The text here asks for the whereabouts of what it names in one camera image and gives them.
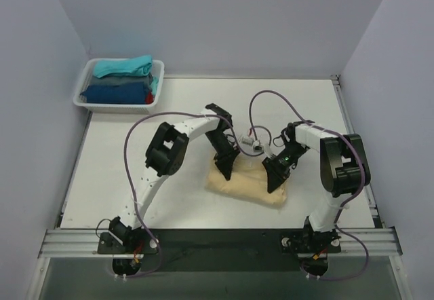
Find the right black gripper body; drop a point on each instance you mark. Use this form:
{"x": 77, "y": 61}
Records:
{"x": 276, "y": 167}

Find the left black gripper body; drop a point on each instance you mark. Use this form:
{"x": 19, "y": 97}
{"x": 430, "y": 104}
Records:
{"x": 226, "y": 155}

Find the cream yellow t shirt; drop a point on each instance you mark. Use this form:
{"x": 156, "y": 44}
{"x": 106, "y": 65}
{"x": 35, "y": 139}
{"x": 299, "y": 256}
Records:
{"x": 248, "y": 183}

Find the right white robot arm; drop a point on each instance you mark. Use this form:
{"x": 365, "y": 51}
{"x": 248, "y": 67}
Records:
{"x": 343, "y": 170}

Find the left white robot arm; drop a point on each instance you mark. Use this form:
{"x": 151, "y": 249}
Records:
{"x": 163, "y": 158}

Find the red folded t shirt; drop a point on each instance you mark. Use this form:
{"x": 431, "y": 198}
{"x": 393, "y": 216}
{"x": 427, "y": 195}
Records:
{"x": 149, "y": 98}

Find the dark blue folded t shirt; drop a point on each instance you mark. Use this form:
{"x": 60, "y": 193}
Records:
{"x": 128, "y": 94}

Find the grey folded t shirt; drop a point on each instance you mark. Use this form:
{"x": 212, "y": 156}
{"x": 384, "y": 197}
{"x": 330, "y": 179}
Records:
{"x": 118, "y": 81}

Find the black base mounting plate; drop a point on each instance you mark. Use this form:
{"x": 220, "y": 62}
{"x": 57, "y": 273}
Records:
{"x": 215, "y": 250}

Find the teal folded t shirt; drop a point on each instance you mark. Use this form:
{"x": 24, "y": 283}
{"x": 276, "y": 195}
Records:
{"x": 133, "y": 67}

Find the white plastic basket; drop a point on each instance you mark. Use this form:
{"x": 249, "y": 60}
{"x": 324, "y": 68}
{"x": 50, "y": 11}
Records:
{"x": 157, "y": 70}

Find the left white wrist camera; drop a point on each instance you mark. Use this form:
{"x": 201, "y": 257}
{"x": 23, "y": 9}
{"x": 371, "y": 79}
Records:
{"x": 246, "y": 140}

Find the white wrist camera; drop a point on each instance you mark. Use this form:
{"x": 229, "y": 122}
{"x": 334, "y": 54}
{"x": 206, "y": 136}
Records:
{"x": 259, "y": 147}
{"x": 246, "y": 140}

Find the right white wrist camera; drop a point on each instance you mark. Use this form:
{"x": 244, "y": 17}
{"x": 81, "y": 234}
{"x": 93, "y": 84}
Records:
{"x": 259, "y": 147}

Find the aluminium front rail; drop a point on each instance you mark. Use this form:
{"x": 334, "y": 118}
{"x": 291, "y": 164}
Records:
{"x": 83, "y": 243}

